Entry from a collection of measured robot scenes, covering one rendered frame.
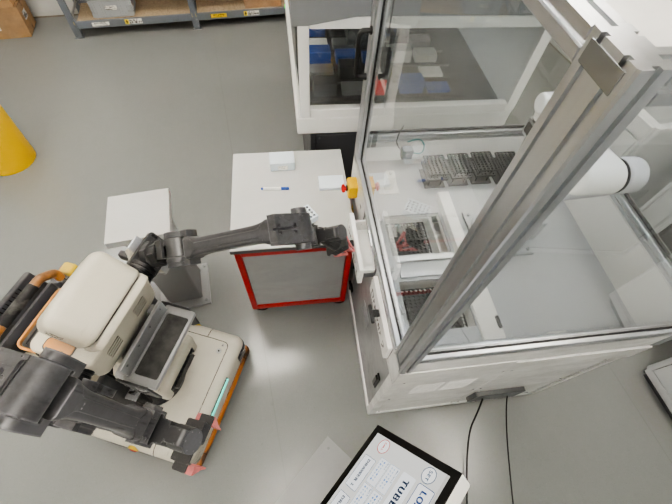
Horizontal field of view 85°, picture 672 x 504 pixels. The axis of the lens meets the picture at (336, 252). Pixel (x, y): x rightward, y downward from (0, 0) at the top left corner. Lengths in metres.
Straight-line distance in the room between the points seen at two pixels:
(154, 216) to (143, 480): 1.29
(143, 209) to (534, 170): 1.72
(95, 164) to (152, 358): 2.45
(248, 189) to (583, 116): 1.61
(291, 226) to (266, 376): 1.45
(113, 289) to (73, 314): 0.10
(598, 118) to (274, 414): 2.00
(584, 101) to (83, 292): 0.98
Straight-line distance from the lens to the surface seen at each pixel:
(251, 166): 2.02
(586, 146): 0.48
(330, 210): 1.80
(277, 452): 2.17
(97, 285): 1.03
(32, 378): 0.67
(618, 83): 0.45
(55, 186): 3.49
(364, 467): 1.16
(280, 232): 0.89
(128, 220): 1.95
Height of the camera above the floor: 2.16
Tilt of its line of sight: 58 degrees down
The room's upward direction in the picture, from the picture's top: 6 degrees clockwise
